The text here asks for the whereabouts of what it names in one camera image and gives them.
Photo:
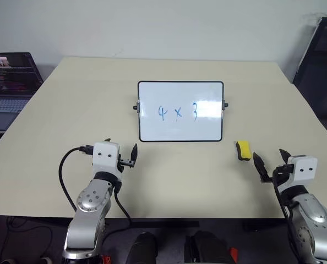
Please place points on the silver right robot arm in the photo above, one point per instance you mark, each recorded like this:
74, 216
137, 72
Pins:
312, 217

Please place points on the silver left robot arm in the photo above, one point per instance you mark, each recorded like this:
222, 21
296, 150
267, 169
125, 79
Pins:
92, 200

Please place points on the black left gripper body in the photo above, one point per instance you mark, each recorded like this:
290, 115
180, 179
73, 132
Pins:
125, 162

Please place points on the white board with black frame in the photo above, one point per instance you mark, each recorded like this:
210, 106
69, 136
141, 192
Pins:
180, 96

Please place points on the open laptop with dark screen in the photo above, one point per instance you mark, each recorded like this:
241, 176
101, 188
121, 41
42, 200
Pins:
6, 82

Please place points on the small red square tag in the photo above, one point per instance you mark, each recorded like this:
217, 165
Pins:
106, 259

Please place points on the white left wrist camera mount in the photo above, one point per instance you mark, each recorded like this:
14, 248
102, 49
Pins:
105, 158

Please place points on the narrow dark rounded shape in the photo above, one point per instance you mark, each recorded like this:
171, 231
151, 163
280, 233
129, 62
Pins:
141, 247

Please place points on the black chair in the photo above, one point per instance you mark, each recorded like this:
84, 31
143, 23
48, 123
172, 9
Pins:
320, 68

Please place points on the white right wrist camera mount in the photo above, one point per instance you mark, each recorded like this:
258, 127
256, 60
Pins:
304, 170

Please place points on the wide dark rounded shape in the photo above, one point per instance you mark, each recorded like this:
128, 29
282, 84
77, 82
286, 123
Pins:
207, 247

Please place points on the yellow and black sponge eraser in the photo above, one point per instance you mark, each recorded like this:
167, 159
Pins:
244, 148

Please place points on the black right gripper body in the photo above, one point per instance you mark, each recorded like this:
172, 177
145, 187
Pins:
283, 171

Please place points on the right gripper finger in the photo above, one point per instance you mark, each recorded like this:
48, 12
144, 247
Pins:
284, 155
261, 166

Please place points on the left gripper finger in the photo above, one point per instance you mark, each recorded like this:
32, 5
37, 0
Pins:
107, 140
134, 154

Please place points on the small red wedge tag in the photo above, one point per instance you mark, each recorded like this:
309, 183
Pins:
234, 252

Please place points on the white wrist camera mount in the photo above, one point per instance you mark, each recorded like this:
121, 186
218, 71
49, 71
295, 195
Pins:
105, 158
304, 170

